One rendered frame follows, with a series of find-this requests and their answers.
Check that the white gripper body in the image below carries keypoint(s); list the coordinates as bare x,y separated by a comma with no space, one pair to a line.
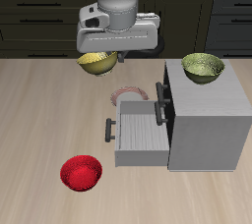
118,40

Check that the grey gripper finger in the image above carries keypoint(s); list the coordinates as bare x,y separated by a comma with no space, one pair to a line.
121,57

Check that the yellow bowl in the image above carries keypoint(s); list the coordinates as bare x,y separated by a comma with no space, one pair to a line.
98,63

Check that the white cabinet drawer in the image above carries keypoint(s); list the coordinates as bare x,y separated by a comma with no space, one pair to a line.
141,136

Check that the green bowl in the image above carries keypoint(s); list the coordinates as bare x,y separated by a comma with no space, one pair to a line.
203,68

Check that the white cabinet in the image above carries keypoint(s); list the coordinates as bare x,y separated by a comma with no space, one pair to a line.
210,126

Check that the red bowl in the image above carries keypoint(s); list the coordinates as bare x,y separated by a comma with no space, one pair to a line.
81,173

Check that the pink rimmed plate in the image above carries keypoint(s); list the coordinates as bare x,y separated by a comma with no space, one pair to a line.
129,95

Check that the dark kitchen cupboards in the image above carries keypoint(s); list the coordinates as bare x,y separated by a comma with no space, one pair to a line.
42,25

